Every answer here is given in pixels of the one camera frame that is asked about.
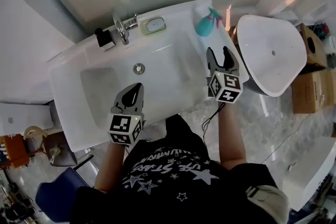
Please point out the pale green soap dish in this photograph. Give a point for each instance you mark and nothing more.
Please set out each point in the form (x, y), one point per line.
(153, 25)

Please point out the white freestanding basin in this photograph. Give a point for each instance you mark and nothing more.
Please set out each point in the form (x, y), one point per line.
(273, 60)

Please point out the white rectangular fixture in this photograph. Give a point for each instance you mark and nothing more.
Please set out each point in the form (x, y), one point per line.
(312, 173)

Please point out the cardboard box with round hole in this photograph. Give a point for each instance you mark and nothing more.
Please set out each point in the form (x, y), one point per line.
(313, 44)

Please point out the black soap dispenser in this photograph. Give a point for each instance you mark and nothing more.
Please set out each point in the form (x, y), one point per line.
(105, 39)

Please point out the beige shoulder bag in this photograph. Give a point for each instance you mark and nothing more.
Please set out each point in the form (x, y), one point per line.
(270, 204)

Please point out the person's black star-print shirt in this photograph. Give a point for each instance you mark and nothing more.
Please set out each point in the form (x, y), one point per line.
(178, 191)

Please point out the person's left forearm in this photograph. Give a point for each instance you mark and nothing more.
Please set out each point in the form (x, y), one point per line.
(109, 165)

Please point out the small cream plastic item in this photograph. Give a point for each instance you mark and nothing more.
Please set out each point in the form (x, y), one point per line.
(54, 153)

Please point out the large cardboard box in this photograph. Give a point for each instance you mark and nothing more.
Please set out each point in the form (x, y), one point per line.
(309, 91)

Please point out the blue upholstered chair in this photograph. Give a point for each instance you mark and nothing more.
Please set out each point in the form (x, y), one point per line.
(57, 196)

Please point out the low white cabinet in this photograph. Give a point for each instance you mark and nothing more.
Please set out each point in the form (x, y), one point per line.
(23, 118)

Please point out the teal spray bottle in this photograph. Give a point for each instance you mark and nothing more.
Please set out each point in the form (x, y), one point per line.
(206, 26)

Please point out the chrome faucet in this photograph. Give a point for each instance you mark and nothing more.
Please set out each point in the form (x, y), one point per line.
(123, 29)

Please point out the metal sink drain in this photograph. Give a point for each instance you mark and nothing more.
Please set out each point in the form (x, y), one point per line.
(139, 68)

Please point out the person's right forearm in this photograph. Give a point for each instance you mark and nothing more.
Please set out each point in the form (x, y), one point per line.
(231, 133)

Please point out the white vanity sink table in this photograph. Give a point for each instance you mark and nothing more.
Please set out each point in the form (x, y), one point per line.
(65, 81)

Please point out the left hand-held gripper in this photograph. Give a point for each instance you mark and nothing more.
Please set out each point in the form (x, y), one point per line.
(122, 127)

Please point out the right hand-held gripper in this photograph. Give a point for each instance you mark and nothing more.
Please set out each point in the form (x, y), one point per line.
(225, 86)

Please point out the brown wooden chair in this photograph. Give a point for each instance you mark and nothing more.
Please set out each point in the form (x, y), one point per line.
(63, 149)

